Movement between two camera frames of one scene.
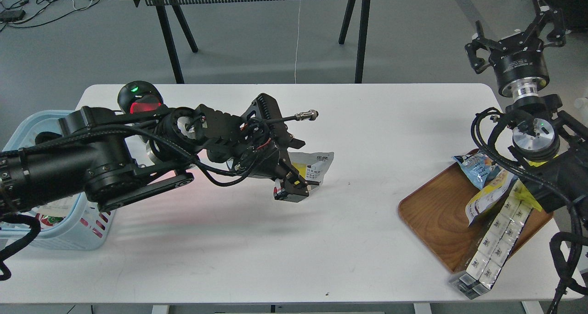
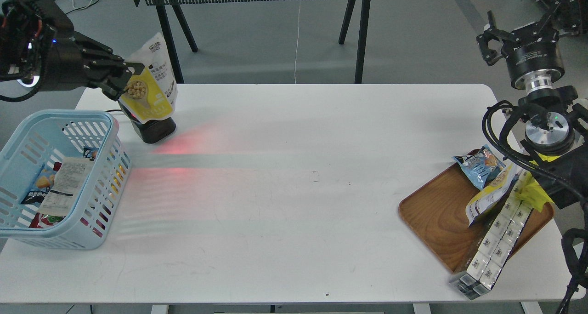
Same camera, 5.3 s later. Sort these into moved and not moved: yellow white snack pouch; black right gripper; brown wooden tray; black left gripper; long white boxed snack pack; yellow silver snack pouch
Moved: black left gripper; black right gripper; yellow white snack pouch
Not moved: brown wooden tray; long white boxed snack pack; yellow silver snack pouch
